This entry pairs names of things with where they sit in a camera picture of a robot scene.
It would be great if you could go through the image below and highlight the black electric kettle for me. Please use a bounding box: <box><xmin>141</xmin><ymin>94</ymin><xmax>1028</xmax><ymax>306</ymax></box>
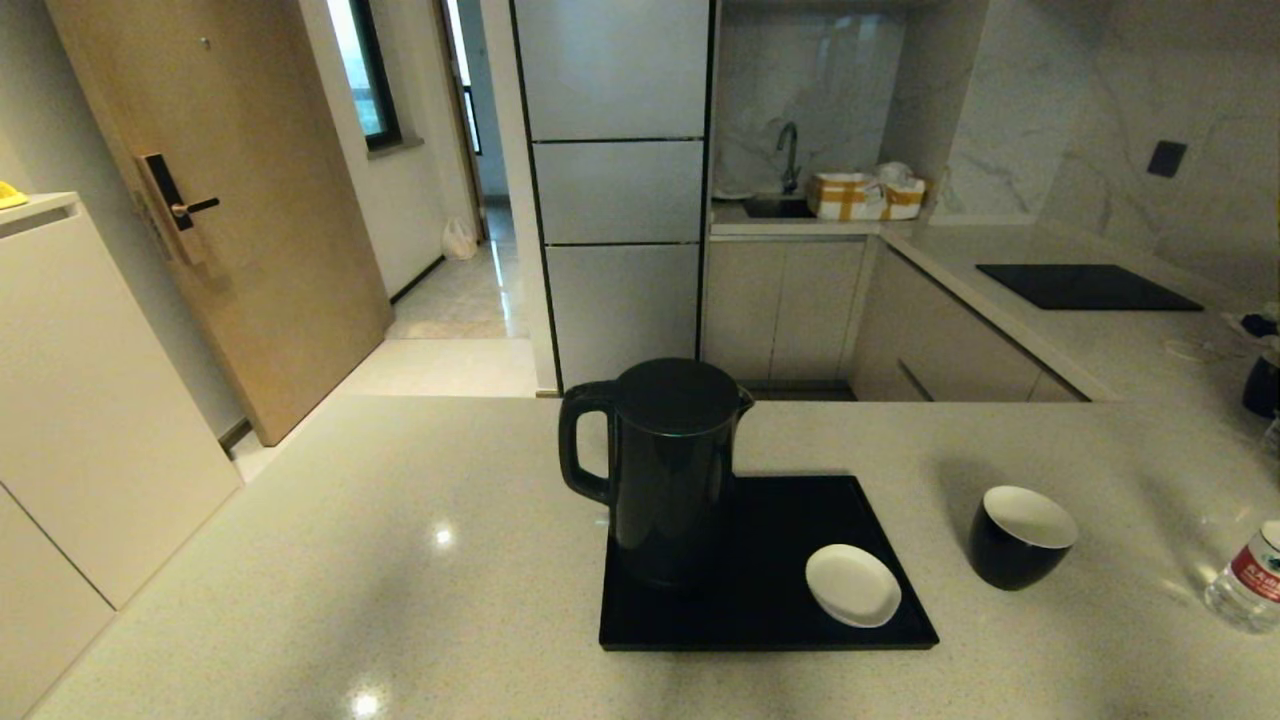
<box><xmin>558</xmin><ymin>358</ymin><xmax>756</xmax><ymax>591</ymax></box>

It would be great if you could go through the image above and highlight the black cup white inside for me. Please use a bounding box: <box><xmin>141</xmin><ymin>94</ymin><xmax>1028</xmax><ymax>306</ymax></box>
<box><xmin>967</xmin><ymin>485</ymin><xmax>1080</xmax><ymax>592</ymax></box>

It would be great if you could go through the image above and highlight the clear water bottle red cap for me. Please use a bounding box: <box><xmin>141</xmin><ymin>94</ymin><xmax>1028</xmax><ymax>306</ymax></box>
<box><xmin>1204</xmin><ymin>520</ymin><xmax>1280</xmax><ymax>635</ymax></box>

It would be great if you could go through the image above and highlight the beige base cabinet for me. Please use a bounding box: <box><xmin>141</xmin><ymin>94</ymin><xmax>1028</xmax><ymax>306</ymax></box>
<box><xmin>850</xmin><ymin>245</ymin><xmax>1091</xmax><ymax>403</ymax></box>
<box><xmin>700</xmin><ymin>238</ymin><xmax>871</xmax><ymax>387</ymax></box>

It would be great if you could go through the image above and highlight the tall grey refrigerator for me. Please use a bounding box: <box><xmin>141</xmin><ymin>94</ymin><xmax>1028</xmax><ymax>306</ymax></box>
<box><xmin>510</xmin><ymin>0</ymin><xmax>717</xmax><ymax>394</ymax></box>

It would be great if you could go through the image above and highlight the steel kitchen sink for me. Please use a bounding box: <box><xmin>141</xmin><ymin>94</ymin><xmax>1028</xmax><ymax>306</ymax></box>
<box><xmin>742</xmin><ymin>195</ymin><xmax>817</xmax><ymax>220</ymax></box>

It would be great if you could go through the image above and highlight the dark kitchen faucet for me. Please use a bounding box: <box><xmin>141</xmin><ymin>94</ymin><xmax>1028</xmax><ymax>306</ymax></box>
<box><xmin>776</xmin><ymin>122</ymin><xmax>802</xmax><ymax>195</ymax></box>

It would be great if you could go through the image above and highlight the yellow striped white box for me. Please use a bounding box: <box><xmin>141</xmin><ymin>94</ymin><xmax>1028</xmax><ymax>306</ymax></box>
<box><xmin>808</xmin><ymin>172</ymin><xmax>884</xmax><ymax>222</ymax></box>

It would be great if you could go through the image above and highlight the black rectangular tray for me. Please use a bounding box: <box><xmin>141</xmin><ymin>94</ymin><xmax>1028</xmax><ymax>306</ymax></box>
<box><xmin>598</xmin><ymin>475</ymin><xmax>940</xmax><ymax>652</ymax></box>

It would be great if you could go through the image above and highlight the cardboard box yellow tape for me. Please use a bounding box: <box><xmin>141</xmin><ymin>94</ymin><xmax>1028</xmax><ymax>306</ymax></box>
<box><xmin>880</xmin><ymin>176</ymin><xmax>931</xmax><ymax>220</ymax></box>

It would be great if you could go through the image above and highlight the small white saucer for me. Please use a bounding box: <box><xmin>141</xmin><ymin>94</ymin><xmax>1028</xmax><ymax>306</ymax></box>
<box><xmin>805</xmin><ymin>544</ymin><xmax>903</xmax><ymax>630</ymax></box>

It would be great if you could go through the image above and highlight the dark framed window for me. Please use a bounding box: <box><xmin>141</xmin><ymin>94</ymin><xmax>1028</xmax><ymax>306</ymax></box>
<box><xmin>325</xmin><ymin>0</ymin><xmax>403</xmax><ymax>153</ymax></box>

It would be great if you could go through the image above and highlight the light wooden door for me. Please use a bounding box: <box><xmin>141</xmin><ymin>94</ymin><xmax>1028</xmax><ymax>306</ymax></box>
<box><xmin>45</xmin><ymin>0</ymin><xmax>393</xmax><ymax>447</ymax></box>

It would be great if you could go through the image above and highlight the black induction cooktop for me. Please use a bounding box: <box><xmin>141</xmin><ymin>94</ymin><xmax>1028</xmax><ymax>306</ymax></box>
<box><xmin>976</xmin><ymin>263</ymin><xmax>1206</xmax><ymax>312</ymax></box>

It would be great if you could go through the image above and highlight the white storage cabinet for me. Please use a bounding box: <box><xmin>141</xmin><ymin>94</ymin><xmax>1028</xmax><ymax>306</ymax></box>
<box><xmin>0</xmin><ymin>192</ymin><xmax>244</xmax><ymax>720</ymax></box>

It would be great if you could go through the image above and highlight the black door lock with handle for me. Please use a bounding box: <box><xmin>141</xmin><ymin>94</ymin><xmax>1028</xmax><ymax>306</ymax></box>
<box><xmin>137</xmin><ymin>152</ymin><xmax>221</xmax><ymax>267</ymax></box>

